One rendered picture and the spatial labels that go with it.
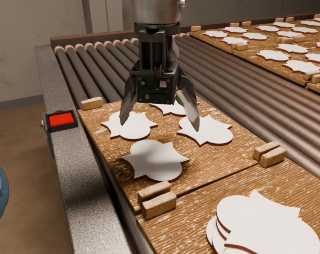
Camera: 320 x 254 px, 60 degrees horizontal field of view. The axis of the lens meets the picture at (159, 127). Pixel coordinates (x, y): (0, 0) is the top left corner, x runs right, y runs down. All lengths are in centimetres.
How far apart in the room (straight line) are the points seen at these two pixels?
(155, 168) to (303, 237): 27
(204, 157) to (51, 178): 159
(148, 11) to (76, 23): 262
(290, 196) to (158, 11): 39
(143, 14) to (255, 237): 35
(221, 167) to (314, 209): 18
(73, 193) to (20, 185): 155
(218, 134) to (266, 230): 29
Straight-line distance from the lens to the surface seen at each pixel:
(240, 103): 89
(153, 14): 42
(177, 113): 74
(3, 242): 181
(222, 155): 61
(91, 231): 50
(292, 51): 140
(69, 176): 61
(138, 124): 69
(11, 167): 230
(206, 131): 67
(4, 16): 295
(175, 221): 47
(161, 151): 60
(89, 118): 76
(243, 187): 55
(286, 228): 46
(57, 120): 79
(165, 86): 43
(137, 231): 49
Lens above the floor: 130
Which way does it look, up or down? 32 degrees down
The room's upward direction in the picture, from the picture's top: straight up
